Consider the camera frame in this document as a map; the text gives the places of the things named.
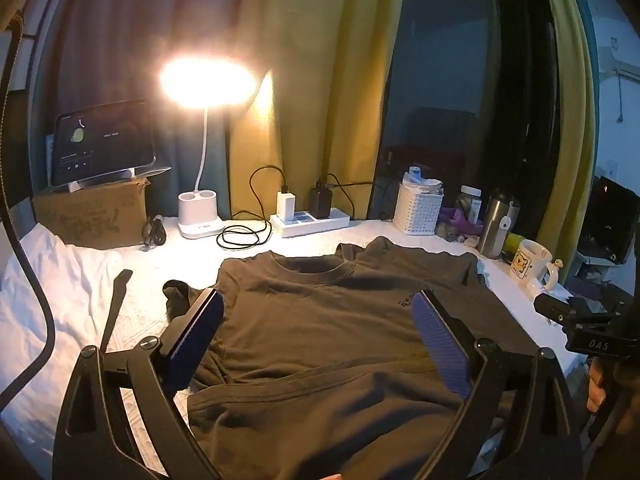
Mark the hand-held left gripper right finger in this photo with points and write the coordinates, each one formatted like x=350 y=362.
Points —
x=442 y=345

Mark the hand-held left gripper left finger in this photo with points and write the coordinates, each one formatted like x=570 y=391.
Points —
x=195 y=340

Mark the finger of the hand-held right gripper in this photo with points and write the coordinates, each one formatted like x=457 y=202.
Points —
x=560 y=310

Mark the brown t-shirt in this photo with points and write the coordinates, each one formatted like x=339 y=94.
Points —
x=325 y=320

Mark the person's right hand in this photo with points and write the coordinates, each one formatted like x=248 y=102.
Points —
x=596 y=385

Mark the white mug with yellow print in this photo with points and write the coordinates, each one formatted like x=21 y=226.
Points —
x=527 y=265

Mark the white textured table cover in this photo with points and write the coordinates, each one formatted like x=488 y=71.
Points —
x=145 y=280

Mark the yellow green ball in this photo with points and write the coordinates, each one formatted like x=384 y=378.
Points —
x=512 y=245

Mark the black monitor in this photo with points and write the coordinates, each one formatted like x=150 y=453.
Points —
x=610 y=220

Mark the steel thermos bottle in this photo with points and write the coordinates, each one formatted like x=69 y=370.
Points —
x=492 y=225

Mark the small patterned pouch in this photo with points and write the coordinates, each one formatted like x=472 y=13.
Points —
x=450 y=234

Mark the white desk lamp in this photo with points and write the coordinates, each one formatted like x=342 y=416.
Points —
x=200 y=215

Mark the purple plastic item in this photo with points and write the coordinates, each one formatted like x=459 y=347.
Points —
x=457 y=220

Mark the white plastic basket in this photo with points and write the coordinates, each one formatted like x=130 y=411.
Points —
x=415 y=210

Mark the glass jar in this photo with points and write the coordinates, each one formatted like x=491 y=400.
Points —
x=470 y=200

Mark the white cloth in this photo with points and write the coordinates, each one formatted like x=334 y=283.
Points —
x=50 y=285

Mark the white charger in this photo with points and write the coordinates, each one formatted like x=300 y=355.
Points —
x=286 y=207

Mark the brown cardboard box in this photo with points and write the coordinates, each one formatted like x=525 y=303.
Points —
x=90 y=215

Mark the white power strip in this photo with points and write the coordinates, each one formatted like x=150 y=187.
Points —
x=330 y=222

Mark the white blue packet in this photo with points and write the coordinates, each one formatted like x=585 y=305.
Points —
x=417 y=177

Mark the silver tablet stand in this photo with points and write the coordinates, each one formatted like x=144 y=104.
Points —
x=150 y=172

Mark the black charger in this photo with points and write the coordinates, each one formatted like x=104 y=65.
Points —
x=320 y=202

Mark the narrow yellow curtain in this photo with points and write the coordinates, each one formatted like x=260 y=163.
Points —
x=575 y=110

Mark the black tablet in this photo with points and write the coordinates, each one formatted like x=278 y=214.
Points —
x=100 y=140

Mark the dark wooden panel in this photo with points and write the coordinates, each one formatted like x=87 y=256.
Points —
x=22 y=160

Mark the dark glass window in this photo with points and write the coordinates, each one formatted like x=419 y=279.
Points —
x=450 y=85

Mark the wide yellow curtain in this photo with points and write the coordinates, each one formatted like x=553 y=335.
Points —
x=325 y=85

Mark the dark grey curtain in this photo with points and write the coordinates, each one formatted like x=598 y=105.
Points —
x=125 y=35

